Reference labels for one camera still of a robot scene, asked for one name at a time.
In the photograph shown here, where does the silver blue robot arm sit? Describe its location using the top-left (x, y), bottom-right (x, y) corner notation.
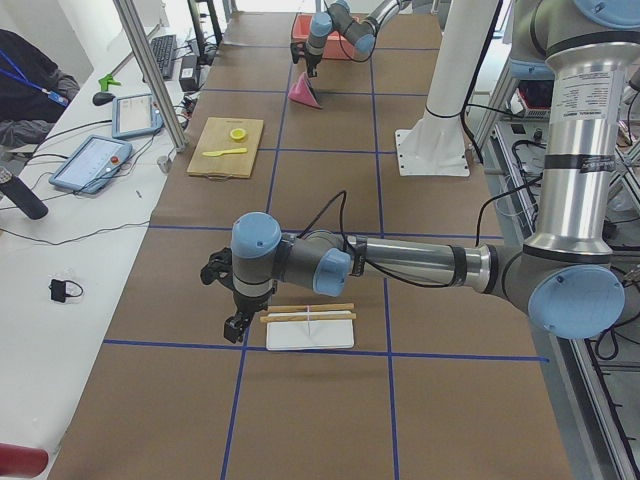
top-left (223, 1), bottom-right (639, 343)
top-left (291, 0), bottom-right (412, 78)

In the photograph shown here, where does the yellow plastic knife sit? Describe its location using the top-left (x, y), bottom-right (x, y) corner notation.
top-left (201, 147), bottom-right (248, 158)

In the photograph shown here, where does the near teach pendant tablet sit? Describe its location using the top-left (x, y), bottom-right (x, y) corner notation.
top-left (49, 135), bottom-right (133, 194)

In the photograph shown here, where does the pink grey cloth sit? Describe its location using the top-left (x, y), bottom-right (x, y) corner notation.
top-left (288, 71), bottom-right (322, 109)

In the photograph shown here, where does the green plastic clamp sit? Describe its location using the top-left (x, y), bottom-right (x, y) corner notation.
top-left (99, 74), bottom-right (121, 92)

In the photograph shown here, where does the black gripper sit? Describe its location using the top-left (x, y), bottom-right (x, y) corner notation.
top-left (304, 51), bottom-right (321, 73)
top-left (223, 292), bottom-right (272, 343)

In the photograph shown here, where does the pink plastic bin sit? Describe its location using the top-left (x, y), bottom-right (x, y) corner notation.
top-left (291, 14), bottom-right (356, 60)

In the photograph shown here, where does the teach pendant tablet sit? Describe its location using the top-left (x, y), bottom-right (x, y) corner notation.
top-left (49, 135), bottom-right (133, 194)
top-left (111, 94), bottom-right (164, 140)

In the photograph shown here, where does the white rack tray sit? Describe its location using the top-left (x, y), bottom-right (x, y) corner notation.
top-left (266, 319), bottom-right (354, 351)

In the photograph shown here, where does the black power adapter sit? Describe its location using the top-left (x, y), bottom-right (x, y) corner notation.
top-left (179, 54), bottom-right (200, 92)

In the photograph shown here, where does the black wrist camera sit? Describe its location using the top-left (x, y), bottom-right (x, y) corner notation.
top-left (200, 247), bottom-right (233, 290)
top-left (290, 42), bottom-right (306, 64)

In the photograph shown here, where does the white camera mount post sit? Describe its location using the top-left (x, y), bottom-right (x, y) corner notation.
top-left (395, 0), bottom-right (502, 177)

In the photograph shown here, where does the seated person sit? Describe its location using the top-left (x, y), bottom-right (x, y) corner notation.
top-left (1, 30), bottom-right (80, 148)

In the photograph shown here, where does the far teach pendant tablet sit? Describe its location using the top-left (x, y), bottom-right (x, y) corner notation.
top-left (111, 94), bottom-right (164, 140)

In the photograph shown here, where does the black keyboard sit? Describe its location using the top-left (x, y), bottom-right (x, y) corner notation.
top-left (150, 35), bottom-right (177, 79)

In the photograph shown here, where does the wooden rack bar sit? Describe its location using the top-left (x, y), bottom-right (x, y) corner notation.
top-left (259, 312), bottom-right (357, 323)
top-left (267, 303), bottom-right (355, 314)

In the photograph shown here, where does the bamboo cutting board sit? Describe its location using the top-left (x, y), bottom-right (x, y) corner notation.
top-left (187, 117), bottom-right (264, 179)

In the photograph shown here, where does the small black device with cord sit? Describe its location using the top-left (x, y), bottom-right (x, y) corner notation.
top-left (49, 279), bottom-right (84, 303)

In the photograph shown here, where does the aluminium frame post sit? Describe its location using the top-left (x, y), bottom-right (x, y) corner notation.
top-left (113, 0), bottom-right (187, 153)

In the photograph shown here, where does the black computer mouse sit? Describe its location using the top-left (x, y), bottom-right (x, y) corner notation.
top-left (92, 91), bottom-right (115, 106)

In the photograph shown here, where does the red cylinder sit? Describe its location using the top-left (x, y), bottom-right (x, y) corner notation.
top-left (0, 443), bottom-right (49, 479)

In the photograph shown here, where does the black water bottle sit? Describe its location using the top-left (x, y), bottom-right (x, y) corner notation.
top-left (0, 167), bottom-right (49, 220)

